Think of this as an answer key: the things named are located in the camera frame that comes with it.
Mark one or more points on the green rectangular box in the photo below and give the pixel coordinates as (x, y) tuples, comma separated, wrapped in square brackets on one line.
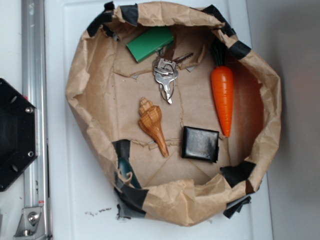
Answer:
[(149, 42)]

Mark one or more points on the silver key bunch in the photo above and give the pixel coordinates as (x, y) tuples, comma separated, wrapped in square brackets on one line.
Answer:
[(165, 74)]

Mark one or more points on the black square box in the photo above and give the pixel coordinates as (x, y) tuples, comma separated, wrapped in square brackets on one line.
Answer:
[(200, 144)]

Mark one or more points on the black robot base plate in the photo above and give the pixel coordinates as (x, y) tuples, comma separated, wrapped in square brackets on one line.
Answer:
[(17, 134)]

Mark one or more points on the teal object under tape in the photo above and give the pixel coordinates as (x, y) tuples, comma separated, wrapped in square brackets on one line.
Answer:
[(125, 168)]

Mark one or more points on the orange toy carrot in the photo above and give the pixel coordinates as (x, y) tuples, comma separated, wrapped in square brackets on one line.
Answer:
[(222, 84)]

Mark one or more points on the brown paper bag bin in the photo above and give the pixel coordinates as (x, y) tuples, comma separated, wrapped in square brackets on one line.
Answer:
[(104, 90)]

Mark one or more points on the wooden conch shell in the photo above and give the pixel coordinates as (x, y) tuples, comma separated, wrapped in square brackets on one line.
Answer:
[(150, 123)]

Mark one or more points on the metal corner bracket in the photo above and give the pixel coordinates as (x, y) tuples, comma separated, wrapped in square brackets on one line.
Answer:
[(31, 224)]

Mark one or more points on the aluminium profile rail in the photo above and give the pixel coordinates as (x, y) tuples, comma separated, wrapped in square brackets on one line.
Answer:
[(36, 176)]

